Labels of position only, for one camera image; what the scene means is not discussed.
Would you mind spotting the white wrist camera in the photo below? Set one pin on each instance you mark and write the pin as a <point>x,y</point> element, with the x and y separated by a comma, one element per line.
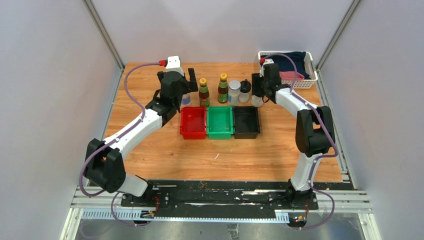
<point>264,61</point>
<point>174,65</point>

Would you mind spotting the white plastic basket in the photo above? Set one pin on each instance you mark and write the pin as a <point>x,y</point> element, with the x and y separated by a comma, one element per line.
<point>293,65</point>

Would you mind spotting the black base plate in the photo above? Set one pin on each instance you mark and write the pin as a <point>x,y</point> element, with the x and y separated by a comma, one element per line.
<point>216,199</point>

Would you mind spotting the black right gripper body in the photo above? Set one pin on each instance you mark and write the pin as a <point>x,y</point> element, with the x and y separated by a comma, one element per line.
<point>266,84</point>

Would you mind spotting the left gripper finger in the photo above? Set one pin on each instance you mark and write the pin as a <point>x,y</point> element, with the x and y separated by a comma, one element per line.
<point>160,75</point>
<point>192,83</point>

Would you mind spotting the silver lid jar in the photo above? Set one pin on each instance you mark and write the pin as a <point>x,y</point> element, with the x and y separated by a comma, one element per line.
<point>234,88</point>
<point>186,100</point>

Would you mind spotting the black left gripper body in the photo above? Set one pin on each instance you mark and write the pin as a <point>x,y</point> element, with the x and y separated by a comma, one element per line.
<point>185,88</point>

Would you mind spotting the red plastic bin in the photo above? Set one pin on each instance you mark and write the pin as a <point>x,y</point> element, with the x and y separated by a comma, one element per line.
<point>193,123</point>

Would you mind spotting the aluminium frame rail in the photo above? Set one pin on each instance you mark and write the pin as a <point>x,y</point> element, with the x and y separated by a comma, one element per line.
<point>343,213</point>

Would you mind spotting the navy blue cloth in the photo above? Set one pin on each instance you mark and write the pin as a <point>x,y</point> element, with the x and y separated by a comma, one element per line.
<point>298,58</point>

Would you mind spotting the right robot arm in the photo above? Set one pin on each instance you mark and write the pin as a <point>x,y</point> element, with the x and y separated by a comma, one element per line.
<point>314,131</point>

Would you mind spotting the sauce bottle yellow cap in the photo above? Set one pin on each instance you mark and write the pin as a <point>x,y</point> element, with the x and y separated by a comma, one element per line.
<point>223,89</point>
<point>204,95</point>

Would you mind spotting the green plastic bin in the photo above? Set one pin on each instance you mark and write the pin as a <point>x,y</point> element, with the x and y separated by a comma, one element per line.
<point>219,122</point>

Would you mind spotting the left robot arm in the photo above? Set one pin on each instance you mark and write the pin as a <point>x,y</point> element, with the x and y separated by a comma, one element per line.
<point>104,163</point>

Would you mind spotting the silver lid jar right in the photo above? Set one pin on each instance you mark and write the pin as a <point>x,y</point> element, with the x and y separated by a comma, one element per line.
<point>234,88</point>

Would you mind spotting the black cap shaker bottle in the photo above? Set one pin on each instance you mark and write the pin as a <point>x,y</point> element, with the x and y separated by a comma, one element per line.
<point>245,91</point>

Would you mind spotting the left sauce bottle yellow cap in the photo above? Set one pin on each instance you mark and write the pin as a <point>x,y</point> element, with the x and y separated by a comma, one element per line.
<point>204,95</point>

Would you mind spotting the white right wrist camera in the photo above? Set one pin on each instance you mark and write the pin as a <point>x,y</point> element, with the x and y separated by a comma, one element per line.
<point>264,61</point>

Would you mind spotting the right sauce bottle yellow cap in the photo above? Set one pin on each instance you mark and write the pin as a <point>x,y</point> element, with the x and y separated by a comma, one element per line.
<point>223,89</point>

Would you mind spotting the silver lid jar left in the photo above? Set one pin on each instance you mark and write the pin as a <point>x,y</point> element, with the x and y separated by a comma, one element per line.
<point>186,100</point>

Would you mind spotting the pink cloth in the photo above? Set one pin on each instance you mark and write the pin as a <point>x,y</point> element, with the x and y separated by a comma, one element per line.
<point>291,75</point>

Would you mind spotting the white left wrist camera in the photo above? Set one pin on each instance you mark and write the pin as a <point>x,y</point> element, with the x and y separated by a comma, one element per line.
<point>174,65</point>

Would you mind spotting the black plastic bin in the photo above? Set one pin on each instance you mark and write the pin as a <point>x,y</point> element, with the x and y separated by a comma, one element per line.
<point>246,123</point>

